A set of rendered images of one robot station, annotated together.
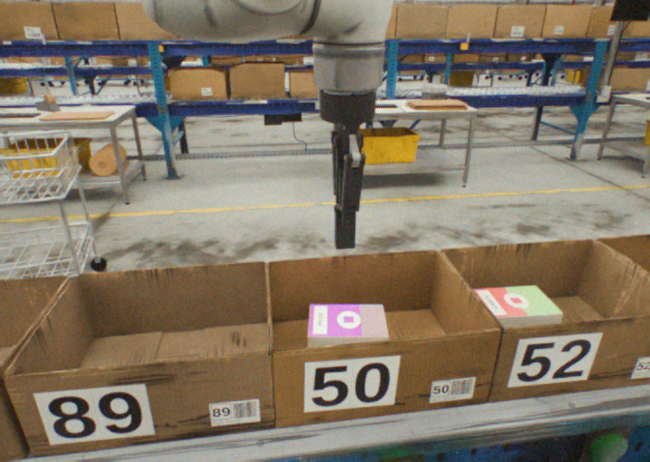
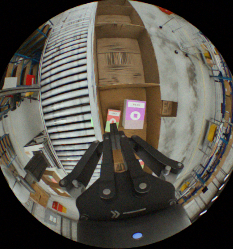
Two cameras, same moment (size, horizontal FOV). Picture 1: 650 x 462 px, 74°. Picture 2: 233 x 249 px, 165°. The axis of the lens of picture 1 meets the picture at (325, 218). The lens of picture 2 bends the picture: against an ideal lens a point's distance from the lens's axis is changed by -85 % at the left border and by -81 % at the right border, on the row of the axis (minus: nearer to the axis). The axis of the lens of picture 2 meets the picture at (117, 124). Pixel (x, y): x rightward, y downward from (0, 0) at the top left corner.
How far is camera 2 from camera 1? 0.58 m
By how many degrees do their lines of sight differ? 59
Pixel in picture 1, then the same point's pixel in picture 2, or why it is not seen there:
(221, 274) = (155, 66)
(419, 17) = (227, 150)
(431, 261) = not seen: hidden behind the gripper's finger
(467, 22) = (222, 161)
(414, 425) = (97, 129)
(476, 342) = not seen: hidden behind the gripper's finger
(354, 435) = (94, 112)
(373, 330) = (128, 124)
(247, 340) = (136, 78)
